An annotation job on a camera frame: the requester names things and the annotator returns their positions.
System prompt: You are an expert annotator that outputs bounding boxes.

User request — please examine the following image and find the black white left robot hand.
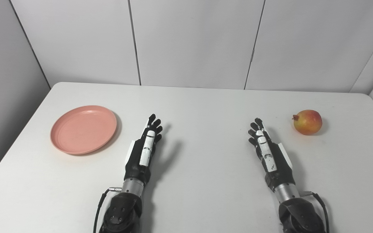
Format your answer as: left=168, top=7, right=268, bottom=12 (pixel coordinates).
left=124, top=114, right=163, bottom=187

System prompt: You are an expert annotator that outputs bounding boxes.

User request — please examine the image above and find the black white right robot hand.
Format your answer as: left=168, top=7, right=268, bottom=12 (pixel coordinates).
left=248, top=118, right=295, bottom=192

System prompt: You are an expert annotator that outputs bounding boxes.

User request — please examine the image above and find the red yellow pomegranate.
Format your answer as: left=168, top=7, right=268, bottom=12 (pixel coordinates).
left=292, top=110, right=323, bottom=135

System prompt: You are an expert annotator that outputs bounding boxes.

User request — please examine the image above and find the pink round plate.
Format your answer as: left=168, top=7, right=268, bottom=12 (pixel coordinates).
left=50, top=105, right=118, bottom=155

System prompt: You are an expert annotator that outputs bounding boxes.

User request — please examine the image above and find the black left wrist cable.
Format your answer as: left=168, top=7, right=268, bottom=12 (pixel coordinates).
left=93, top=187, right=122, bottom=233

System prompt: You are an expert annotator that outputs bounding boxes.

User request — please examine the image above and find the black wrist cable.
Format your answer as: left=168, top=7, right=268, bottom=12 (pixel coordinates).
left=303, top=191, right=331, bottom=233
left=93, top=187, right=122, bottom=233

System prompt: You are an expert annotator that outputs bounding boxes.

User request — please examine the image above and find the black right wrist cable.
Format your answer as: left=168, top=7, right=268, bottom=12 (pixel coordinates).
left=303, top=191, right=331, bottom=233

